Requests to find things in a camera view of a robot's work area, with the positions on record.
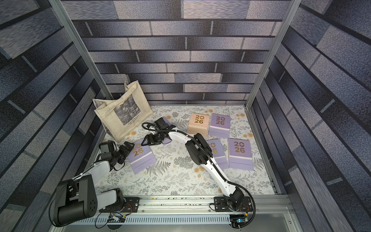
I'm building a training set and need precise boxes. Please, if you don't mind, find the left aluminium frame post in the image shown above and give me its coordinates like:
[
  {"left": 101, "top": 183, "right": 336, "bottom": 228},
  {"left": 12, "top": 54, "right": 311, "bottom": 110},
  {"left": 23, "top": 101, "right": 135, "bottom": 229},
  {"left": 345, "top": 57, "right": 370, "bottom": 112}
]
[{"left": 48, "top": 0, "right": 114, "bottom": 100}]

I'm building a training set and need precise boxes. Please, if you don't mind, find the peach 2026 calendar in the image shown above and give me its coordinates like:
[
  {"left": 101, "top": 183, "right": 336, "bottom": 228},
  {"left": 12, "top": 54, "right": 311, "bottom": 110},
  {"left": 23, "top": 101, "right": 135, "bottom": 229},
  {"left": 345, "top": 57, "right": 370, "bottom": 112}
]
[{"left": 187, "top": 113, "right": 210, "bottom": 138}]

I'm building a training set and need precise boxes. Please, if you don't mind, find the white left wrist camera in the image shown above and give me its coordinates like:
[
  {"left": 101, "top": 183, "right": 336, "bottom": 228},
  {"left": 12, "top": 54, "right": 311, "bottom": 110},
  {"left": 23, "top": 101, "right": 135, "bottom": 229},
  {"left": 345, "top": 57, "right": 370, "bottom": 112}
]
[{"left": 99, "top": 141, "right": 117, "bottom": 154}]

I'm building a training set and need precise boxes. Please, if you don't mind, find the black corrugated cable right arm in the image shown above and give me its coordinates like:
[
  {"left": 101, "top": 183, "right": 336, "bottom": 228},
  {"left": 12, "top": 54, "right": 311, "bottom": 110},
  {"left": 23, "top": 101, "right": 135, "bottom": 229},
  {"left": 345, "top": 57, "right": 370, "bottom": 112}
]
[{"left": 141, "top": 121, "right": 256, "bottom": 230}]

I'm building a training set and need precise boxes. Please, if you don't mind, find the aluminium frame post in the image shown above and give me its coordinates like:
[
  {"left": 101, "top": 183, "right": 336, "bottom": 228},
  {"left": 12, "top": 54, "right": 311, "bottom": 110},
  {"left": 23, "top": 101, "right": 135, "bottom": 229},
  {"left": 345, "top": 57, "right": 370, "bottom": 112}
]
[
  {"left": 245, "top": 0, "right": 302, "bottom": 110},
  {"left": 48, "top": 0, "right": 114, "bottom": 100}
]

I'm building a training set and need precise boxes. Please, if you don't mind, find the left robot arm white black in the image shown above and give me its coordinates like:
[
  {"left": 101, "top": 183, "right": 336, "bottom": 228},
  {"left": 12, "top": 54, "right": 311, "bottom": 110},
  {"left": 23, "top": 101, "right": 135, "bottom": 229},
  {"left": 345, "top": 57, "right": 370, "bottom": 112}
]
[{"left": 48, "top": 141, "right": 139, "bottom": 227}]

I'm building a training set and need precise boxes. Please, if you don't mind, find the purple 2026 calendar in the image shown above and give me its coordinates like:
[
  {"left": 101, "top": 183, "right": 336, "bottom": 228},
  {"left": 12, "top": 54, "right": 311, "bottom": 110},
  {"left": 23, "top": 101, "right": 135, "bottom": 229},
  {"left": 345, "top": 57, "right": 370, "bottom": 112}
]
[
  {"left": 162, "top": 117, "right": 175, "bottom": 146},
  {"left": 207, "top": 139, "right": 229, "bottom": 170},
  {"left": 208, "top": 113, "right": 231, "bottom": 138},
  {"left": 228, "top": 138, "right": 254, "bottom": 171},
  {"left": 128, "top": 140, "right": 157, "bottom": 174}
]

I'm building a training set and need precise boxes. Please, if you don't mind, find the cream canvas tote bag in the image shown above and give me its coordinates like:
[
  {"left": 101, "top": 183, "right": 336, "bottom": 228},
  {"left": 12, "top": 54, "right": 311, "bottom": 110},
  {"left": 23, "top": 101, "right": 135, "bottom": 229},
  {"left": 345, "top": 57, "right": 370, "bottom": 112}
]
[{"left": 93, "top": 81, "right": 153, "bottom": 142}]

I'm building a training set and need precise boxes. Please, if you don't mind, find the right aluminium frame post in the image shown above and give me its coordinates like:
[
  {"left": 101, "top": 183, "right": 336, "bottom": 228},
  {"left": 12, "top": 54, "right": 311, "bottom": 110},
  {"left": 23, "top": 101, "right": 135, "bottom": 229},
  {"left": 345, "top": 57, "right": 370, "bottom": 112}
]
[{"left": 245, "top": 0, "right": 302, "bottom": 110}]

